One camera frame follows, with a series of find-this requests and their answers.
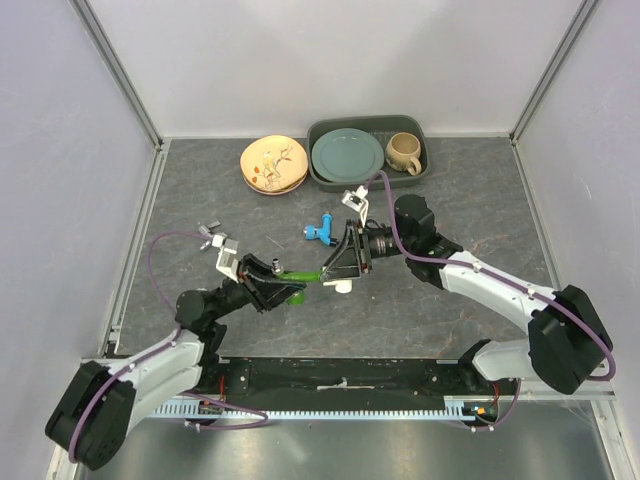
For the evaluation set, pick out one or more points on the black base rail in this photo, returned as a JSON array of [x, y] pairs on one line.
[[345, 384]]

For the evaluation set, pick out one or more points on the teal plate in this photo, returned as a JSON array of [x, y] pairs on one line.
[[347, 155]]

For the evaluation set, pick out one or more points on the slotted cable duct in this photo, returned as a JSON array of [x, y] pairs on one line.
[[192, 409]]

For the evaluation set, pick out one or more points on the bird pattern yellow plate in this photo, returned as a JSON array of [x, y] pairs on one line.
[[274, 162]]

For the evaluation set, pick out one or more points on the blue water faucet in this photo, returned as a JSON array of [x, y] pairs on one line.
[[322, 233]]

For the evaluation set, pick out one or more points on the beige ceramic mug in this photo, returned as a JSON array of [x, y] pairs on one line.
[[403, 152]]

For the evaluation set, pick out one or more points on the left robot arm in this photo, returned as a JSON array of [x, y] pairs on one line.
[[105, 401]]

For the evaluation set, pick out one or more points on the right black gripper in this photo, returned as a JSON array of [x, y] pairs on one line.
[[345, 264]]

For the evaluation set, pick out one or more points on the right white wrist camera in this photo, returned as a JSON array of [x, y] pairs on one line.
[[357, 201]]

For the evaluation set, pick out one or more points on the green water faucet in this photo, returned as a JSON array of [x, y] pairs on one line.
[[295, 276]]

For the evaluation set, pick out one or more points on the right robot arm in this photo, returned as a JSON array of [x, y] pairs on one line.
[[566, 343]]

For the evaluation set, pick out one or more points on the white elbow fitting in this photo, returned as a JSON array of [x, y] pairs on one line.
[[342, 286]]

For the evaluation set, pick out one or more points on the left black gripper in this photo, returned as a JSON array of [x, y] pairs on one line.
[[256, 277]]

